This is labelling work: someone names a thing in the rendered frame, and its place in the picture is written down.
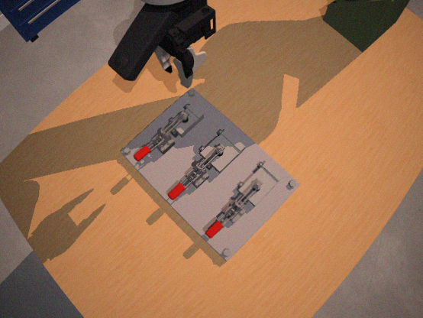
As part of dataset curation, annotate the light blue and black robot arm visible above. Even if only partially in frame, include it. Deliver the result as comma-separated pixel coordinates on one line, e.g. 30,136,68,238
108,0,184,81

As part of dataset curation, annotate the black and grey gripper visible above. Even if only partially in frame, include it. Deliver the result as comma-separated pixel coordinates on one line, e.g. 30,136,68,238
146,0,216,89

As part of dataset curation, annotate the toggle clamp with red handle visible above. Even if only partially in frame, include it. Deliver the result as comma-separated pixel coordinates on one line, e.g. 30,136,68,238
205,180,263,239

